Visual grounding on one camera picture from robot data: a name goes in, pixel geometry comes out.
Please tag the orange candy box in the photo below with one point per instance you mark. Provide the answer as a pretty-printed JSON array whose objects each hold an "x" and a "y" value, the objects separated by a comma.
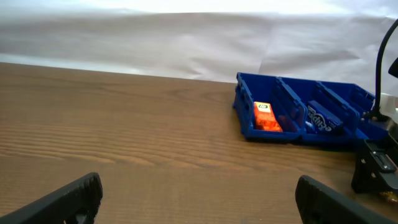
[
  {"x": 262, "y": 110},
  {"x": 272, "y": 126}
]

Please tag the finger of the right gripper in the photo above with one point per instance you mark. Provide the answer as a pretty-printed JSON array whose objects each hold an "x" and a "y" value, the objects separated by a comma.
[{"x": 371, "y": 174}]

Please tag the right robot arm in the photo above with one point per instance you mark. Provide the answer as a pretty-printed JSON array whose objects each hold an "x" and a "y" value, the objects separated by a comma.
[{"x": 395, "y": 68}]

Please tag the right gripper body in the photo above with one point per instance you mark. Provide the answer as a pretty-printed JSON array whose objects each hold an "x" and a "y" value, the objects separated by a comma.
[{"x": 393, "y": 133}]

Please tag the gold candy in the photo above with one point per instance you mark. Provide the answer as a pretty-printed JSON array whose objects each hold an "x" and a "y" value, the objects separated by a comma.
[{"x": 388, "y": 196}]

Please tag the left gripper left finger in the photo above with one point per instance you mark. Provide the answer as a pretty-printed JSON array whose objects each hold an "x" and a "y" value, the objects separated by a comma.
[{"x": 62, "y": 202}]

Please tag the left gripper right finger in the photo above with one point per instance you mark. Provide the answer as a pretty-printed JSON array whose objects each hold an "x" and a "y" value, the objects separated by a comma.
[{"x": 329, "y": 208}]

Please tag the blue tray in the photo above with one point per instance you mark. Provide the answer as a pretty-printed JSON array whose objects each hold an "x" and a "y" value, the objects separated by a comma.
[{"x": 264, "y": 88}]

